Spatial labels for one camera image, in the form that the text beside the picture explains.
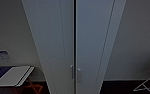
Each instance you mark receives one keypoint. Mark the white rectangular table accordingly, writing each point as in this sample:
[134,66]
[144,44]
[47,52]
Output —
[12,75]

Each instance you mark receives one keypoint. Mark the white paper wall notice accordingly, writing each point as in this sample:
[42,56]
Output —
[4,55]

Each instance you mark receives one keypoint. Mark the white wardrobe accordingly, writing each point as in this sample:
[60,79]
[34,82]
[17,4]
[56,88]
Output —
[74,46]

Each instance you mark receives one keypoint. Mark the orange metal frame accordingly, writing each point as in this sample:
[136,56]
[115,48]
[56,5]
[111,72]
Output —
[29,87]

